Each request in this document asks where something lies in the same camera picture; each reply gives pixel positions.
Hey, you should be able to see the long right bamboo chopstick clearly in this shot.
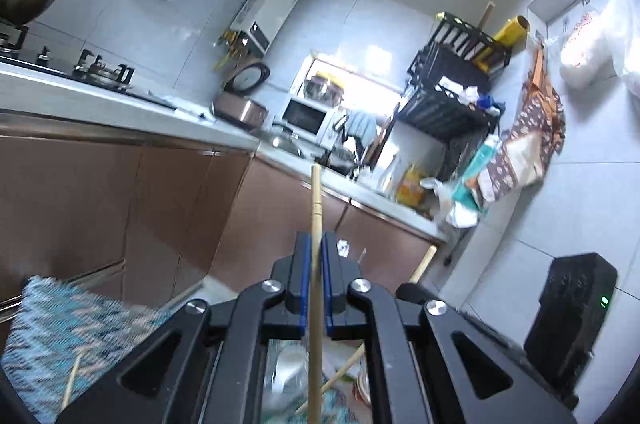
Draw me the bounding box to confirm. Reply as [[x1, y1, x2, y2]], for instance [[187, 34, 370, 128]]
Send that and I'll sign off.
[[409, 245, 438, 283]]

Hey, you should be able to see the short middle bamboo chopstick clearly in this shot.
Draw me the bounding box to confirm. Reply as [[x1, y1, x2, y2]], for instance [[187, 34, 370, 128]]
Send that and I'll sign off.
[[320, 344, 366, 396]]

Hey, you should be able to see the clear plastic utensil holder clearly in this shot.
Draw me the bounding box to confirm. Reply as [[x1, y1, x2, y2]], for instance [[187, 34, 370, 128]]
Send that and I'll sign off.
[[259, 338, 373, 423]]

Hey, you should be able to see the yellow bottle on counter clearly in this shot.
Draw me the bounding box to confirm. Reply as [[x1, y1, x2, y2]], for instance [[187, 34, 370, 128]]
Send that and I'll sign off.
[[396, 164, 426, 207]]

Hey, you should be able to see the zigzag knit table mat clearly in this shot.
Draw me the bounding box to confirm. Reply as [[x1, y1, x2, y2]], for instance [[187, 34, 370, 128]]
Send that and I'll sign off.
[[1, 277, 170, 423]]

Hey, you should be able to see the brown patterned apron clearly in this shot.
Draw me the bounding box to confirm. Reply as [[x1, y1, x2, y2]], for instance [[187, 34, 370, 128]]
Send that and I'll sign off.
[[474, 46, 566, 206]]

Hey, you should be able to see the white microwave oven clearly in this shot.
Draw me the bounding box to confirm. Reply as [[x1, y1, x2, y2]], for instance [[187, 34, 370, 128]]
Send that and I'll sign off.
[[274, 94, 334, 143]]

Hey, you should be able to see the copper rice cooker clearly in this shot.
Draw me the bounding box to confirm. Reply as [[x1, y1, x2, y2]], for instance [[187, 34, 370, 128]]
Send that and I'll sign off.
[[212, 60, 271, 130]]

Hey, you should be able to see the white plastic bag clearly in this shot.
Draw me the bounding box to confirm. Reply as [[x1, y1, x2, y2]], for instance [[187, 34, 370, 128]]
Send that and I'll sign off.
[[560, 0, 639, 98]]

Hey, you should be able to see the yellow foil roll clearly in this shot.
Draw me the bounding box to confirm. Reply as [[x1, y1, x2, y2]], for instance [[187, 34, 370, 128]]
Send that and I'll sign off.
[[475, 15, 530, 72]]

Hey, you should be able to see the black gas stove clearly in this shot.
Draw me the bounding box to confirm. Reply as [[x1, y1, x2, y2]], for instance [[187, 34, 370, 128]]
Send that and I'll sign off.
[[1, 46, 175, 110]]

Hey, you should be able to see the black wall storage rack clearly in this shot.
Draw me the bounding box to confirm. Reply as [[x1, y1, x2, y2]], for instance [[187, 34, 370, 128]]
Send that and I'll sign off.
[[395, 12, 512, 180]]

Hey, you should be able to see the white wall water heater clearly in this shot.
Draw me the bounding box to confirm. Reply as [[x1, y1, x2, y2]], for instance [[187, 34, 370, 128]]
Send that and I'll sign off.
[[230, 0, 298, 58]]

